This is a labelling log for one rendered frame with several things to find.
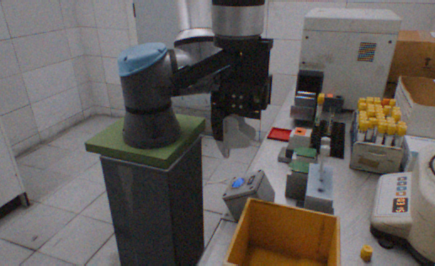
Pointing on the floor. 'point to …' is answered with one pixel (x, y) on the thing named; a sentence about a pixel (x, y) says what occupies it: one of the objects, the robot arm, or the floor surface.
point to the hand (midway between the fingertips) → (223, 150)
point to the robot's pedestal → (157, 209)
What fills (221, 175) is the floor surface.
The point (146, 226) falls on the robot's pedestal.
